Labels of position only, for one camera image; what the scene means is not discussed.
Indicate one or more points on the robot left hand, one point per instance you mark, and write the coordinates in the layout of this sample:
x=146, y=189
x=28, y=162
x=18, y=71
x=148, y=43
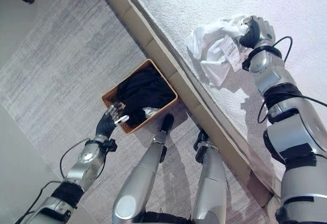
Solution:
x=107, y=124

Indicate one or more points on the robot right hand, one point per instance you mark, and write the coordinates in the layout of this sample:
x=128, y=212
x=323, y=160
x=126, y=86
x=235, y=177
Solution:
x=255, y=34

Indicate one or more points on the white garment with paper tag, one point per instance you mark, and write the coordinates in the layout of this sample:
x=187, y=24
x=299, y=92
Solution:
x=217, y=50

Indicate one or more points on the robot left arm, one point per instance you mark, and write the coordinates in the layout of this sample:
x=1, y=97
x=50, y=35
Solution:
x=64, y=180

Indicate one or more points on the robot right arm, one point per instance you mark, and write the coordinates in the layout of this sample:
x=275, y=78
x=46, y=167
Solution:
x=291, y=127

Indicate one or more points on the brown woven basket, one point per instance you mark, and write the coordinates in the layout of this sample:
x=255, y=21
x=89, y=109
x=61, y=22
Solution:
x=112, y=99

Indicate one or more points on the bed with white sheet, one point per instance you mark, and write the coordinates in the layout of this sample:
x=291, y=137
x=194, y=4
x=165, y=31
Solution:
x=230, y=17

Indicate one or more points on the white cloth item in basket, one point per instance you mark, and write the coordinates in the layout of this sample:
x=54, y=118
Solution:
x=151, y=112

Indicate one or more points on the black garment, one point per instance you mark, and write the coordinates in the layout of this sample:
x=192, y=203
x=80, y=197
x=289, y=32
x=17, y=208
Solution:
x=145, y=91

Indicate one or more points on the robot left leg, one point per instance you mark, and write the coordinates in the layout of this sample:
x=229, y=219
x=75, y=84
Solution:
x=143, y=180

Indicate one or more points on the robot leg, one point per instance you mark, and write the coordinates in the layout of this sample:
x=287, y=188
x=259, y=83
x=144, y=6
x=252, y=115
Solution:
x=143, y=180
x=210, y=183

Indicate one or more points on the grey striped rug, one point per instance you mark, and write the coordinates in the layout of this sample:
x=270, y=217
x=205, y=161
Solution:
x=64, y=63

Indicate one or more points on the robot right leg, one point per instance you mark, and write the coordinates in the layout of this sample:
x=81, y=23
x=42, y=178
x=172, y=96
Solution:
x=210, y=183

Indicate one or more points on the beige bed frame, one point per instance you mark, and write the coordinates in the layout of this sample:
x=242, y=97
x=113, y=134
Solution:
x=163, y=55

